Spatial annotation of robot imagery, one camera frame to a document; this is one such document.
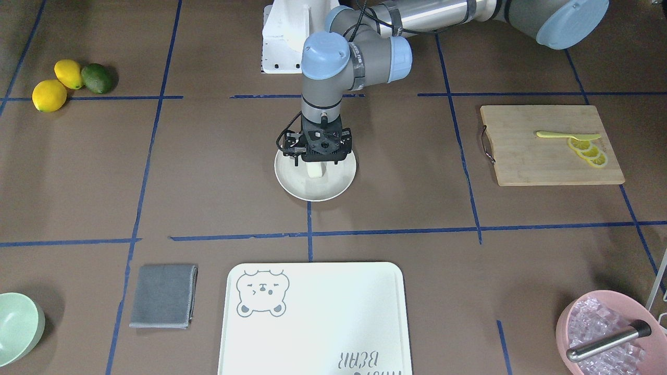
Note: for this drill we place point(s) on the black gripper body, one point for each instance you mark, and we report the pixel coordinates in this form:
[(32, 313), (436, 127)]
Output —
[(293, 145)]

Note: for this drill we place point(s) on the cream round plate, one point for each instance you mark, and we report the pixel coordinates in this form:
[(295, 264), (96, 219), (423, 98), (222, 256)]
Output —
[(337, 179)]

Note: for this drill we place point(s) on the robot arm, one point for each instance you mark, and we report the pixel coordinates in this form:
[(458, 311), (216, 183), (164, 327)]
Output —
[(362, 47)]

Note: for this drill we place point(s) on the white bear tray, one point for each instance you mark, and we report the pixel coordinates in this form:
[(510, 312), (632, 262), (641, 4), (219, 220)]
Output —
[(315, 318)]

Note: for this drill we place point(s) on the bamboo cutting board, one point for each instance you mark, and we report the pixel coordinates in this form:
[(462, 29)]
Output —
[(522, 158)]

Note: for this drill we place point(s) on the yellow plastic knife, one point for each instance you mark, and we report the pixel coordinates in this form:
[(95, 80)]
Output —
[(561, 135)]

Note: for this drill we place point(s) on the grey folded cloth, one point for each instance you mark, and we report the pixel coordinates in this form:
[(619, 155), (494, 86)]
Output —
[(164, 296)]

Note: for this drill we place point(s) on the green lime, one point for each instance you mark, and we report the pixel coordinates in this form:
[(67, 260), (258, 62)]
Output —
[(97, 78)]

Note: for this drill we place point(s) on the upper yellow lemon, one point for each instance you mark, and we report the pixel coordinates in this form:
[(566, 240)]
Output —
[(68, 72)]

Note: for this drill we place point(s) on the yellow lemon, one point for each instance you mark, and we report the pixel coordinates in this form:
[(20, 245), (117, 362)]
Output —
[(68, 72), (49, 95)]

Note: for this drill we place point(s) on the lower yellow lemon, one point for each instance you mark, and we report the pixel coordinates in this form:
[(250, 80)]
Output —
[(49, 95)]

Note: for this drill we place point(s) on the pink bowl with ice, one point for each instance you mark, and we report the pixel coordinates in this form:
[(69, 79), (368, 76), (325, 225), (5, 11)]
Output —
[(606, 312)]

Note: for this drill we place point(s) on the mint green bowl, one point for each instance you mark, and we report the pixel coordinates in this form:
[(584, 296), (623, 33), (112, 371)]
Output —
[(22, 326)]

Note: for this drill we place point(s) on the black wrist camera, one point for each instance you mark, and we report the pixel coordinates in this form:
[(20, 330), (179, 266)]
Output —
[(291, 144)]

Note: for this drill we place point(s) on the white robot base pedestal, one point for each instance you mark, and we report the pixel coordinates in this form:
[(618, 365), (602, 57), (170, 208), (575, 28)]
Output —
[(297, 38)]

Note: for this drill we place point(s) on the steel scoop handle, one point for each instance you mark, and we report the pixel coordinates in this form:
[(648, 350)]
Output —
[(635, 330)]

